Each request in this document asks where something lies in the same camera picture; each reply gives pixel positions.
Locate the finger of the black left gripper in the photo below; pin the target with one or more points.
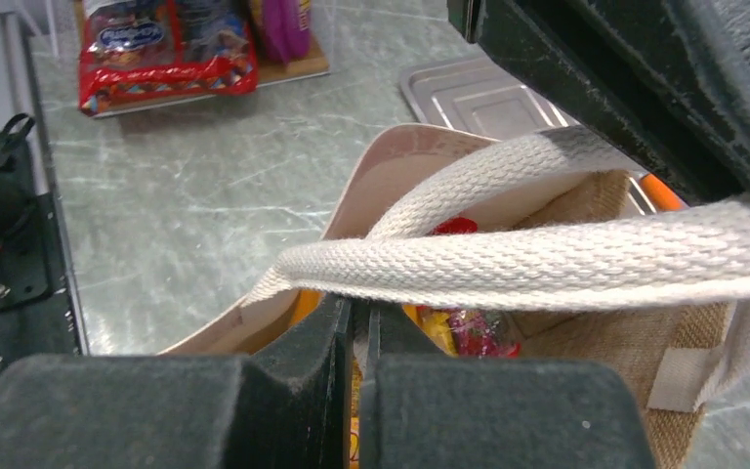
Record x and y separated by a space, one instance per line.
666 82

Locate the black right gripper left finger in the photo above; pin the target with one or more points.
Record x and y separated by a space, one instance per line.
287 406

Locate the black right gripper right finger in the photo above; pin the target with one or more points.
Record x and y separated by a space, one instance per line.
524 413

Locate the burlap grocery bag pink print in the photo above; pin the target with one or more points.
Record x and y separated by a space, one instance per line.
535 227

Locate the red candy bag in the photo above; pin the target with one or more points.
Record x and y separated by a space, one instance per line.
477 333

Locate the orange snack bag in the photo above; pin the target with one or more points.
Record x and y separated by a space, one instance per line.
362 362

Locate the purple snack bag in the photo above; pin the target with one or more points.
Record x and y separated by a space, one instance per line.
284 27

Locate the silver metal tray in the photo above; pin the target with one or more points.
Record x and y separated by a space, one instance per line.
474 95

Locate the colourful snack pack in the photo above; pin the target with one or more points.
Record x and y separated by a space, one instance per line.
135 51

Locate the orange handle screwdriver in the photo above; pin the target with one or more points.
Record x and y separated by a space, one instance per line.
660 195

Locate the white wire shelf rack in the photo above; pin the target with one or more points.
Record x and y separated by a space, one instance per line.
18 93

